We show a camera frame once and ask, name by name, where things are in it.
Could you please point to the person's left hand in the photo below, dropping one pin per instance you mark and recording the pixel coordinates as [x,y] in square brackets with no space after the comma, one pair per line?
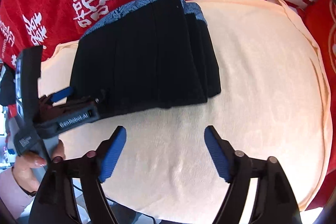
[23,171]

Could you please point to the pink sleeved left forearm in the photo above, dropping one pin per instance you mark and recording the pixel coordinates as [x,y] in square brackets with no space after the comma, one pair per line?
[14,198]

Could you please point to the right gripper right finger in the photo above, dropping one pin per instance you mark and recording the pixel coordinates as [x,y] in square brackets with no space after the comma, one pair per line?
[274,199]

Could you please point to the cream sofa cushion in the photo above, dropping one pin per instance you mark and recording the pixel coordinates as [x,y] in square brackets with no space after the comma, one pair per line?
[274,101]

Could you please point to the black pants blue waistband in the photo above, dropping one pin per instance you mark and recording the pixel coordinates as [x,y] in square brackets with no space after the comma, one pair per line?
[146,54]

